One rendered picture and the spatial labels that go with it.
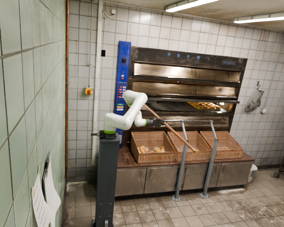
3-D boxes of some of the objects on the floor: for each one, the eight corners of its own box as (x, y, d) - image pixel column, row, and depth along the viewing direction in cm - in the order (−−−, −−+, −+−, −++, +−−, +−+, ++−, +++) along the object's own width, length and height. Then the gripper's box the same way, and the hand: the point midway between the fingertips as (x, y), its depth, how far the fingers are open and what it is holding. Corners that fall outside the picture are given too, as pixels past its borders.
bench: (97, 180, 352) (98, 147, 334) (225, 171, 422) (232, 144, 405) (100, 205, 301) (103, 167, 283) (246, 190, 371) (255, 159, 354)
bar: (125, 192, 333) (133, 118, 298) (200, 185, 370) (214, 119, 335) (130, 206, 304) (139, 127, 269) (210, 197, 341) (227, 127, 306)
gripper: (148, 115, 284) (166, 115, 291) (147, 127, 289) (164, 127, 296) (151, 117, 277) (168, 117, 284) (149, 129, 282) (166, 129, 289)
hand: (163, 122), depth 289 cm, fingers closed on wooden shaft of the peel, 3 cm apart
